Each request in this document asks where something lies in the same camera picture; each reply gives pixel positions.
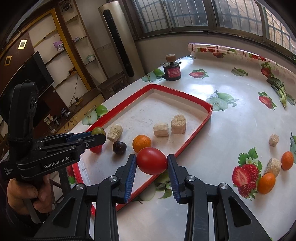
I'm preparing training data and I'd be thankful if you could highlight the red rimmed white tray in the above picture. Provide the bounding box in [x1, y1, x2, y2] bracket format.
[71, 83, 213, 216]

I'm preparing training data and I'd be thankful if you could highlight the left hand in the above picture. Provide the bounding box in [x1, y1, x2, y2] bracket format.
[7, 174, 53, 215]

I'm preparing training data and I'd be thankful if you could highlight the fruit print tablecloth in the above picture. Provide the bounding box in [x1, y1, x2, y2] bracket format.
[49, 43, 296, 241]

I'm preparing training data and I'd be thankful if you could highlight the small beige block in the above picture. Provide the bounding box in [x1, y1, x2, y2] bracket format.
[268, 134, 279, 147]

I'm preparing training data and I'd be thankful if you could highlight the wooden shelf unit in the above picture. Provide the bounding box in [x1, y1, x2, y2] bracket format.
[1, 1, 108, 134]

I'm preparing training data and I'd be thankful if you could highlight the beige block tall striped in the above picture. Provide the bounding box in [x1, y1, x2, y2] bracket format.
[264, 158, 281, 177]

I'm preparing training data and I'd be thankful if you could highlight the green grape tomato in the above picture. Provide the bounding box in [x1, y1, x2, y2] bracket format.
[91, 126, 106, 135]

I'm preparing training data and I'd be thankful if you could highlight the red tomato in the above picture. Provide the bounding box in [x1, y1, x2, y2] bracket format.
[90, 145, 102, 154]
[137, 147, 168, 175]

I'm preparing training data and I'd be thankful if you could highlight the purple plush toy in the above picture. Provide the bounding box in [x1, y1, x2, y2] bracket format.
[53, 41, 65, 53]

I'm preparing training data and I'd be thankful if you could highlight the standing air conditioner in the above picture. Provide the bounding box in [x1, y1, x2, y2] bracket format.
[98, 1, 145, 83]

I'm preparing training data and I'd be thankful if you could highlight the wooden stool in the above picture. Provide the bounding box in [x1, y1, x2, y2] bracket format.
[98, 72, 129, 100]

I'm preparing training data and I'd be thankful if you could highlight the black television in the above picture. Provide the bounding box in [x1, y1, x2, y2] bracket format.
[1, 51, 54, 123]

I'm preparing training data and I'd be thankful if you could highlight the dark plum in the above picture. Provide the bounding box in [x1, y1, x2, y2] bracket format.
[112, 141, 127, 155]

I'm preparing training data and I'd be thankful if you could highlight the green leafy vegetable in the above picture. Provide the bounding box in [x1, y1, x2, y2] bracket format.
[266, 77, 295, 108]

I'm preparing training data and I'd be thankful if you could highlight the black jar red label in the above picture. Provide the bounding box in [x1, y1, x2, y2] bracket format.
[163, 54, 181, 81]

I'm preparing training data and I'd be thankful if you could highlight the orange mandarin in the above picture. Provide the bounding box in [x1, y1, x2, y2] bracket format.
[257, 173, 276, 194]
[132, 135, 152, 153]
[281, 151, 294, 171]

